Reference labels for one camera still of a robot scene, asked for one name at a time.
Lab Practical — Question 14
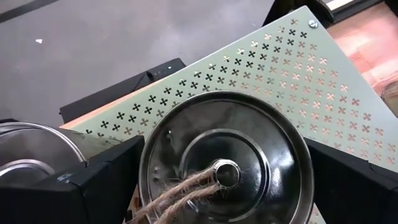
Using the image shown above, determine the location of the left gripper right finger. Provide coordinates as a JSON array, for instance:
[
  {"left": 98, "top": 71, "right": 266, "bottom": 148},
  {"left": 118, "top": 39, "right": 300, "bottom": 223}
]
[{"left": 305, "top": 138, "right": 398, "bottom": 224}]

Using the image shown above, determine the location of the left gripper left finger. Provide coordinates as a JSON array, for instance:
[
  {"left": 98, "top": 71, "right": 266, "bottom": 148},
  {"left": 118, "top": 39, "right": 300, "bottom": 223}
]
[{"left": 0, "top": 134, "right": 146, "bottom": 224}]

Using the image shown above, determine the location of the red heart mug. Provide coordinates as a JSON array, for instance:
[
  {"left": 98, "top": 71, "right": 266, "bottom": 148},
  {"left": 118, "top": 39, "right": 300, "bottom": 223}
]
[{"left": 0, "top": 121, "right": 124, "bottom": 187}]

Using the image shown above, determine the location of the metal tin candle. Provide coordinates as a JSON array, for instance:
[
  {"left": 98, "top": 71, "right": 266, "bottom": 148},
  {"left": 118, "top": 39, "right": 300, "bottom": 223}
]
[{"left": 126, "top": 90, "right": 315, "bottom": 224}]

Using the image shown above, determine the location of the green perforated metal shelf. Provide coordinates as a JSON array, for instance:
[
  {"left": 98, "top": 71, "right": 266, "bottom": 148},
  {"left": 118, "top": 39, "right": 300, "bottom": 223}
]
[{"left": 60, "top": 5, "right": 398, "bottom": 224}]

